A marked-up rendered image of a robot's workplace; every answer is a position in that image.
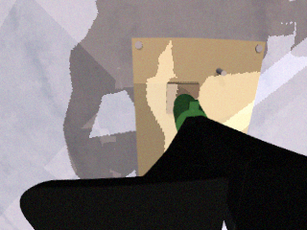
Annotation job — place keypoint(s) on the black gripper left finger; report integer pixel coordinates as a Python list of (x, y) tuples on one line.
[(177, 193)]

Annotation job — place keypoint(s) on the tan plate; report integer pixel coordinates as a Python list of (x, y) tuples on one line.
[(178, 77)]

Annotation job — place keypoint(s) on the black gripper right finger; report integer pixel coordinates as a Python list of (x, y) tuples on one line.
[(267, 184)]

